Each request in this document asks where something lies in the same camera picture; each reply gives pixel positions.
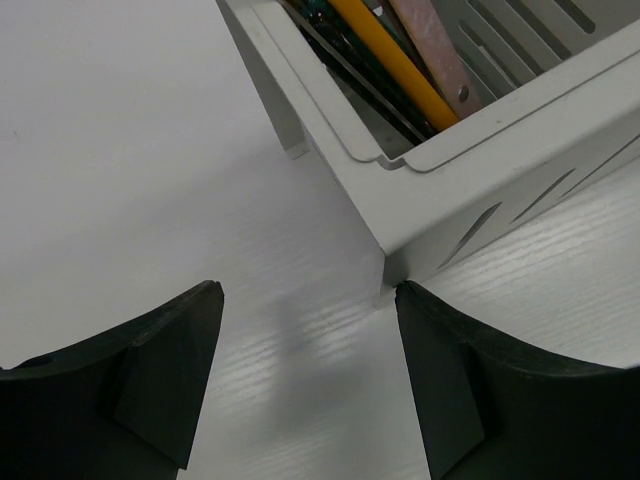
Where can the orange handled knife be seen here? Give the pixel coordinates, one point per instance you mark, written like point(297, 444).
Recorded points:
point(371, 32)

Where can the pink handled steel knife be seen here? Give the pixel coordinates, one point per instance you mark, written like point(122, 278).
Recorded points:
point(420, 26)

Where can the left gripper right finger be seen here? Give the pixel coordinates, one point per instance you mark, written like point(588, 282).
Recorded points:
point(491, 406)

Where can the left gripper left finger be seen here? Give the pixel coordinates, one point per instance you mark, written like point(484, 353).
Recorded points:
point(123, 404)

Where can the white two-compartment utensil caddy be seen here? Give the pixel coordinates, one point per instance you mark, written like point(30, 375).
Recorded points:
point(444, 200)

